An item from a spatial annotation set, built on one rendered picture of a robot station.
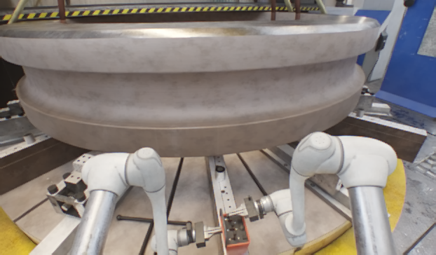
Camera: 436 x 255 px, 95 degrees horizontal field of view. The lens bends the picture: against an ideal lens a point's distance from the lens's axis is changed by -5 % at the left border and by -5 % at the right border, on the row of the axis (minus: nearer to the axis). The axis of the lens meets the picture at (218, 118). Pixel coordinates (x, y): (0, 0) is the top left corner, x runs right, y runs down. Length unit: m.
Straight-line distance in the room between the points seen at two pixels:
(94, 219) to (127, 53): 0.94
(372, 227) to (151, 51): 1.30
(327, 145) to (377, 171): 0.17
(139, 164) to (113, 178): 0.11
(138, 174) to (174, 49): 0.77
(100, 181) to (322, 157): 0.78
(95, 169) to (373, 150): 0.99
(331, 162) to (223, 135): 0.95
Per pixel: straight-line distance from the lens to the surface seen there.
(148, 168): 0.88
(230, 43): 1.36
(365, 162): 0.81
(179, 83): 1.54
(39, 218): 2.49
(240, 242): 1.28
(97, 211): 0.89
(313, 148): 0.74
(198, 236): 1.33
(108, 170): 0.93
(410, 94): 6.03
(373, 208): 0.81
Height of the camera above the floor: 1.89
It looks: 28 degrees down
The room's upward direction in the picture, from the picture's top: straight up
